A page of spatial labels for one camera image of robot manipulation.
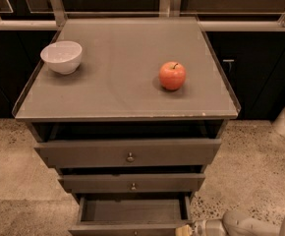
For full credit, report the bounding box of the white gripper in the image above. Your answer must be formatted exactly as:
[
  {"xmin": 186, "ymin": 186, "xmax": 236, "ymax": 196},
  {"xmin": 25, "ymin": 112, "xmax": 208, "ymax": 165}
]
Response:
[{"xmin": 175, "ymin": 219, "xmax": 227, "ymax": 236}]

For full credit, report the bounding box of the grey drawer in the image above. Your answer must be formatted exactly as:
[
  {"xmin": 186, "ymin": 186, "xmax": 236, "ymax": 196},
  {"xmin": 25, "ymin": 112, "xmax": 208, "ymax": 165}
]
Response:
[
  {"xmin": 35, "ymin": 139, "xmax": 221, "ymax": 168},
  {"xmin": 59, "ymin": 173, "xmax": 205, "ymax": 194},
  {"xmin": 69, "ymin": 193, "xmax": 193, "ymax": 236}
]

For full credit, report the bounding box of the red apple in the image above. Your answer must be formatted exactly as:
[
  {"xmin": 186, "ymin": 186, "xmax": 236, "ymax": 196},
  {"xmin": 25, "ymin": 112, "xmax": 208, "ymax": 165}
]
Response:
[{"xmin": 158, "ymin": 61, "xmax": 186, "ymax": 90}]

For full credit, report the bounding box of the white ceramic bowl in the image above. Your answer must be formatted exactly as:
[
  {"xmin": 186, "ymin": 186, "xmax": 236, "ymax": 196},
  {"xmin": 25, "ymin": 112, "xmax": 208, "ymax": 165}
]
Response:
[{"xmin": 40, "ymin": 41, "xmax": 83, "ymax": 75}]

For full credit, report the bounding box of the small cabinet door handle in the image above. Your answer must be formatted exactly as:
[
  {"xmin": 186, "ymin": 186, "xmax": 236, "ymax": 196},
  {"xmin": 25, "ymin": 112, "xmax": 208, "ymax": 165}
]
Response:
[{"xmin": 223, "ymin": 59, "xmax": 235, "ymax": 72}]

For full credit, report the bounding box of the metal railing frame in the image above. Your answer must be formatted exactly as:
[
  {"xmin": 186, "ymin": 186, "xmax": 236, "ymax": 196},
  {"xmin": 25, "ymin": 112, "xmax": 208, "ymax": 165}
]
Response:
[{"xmin": 0, "ymin": 0, "xmax": 285, "ymax": 31}]

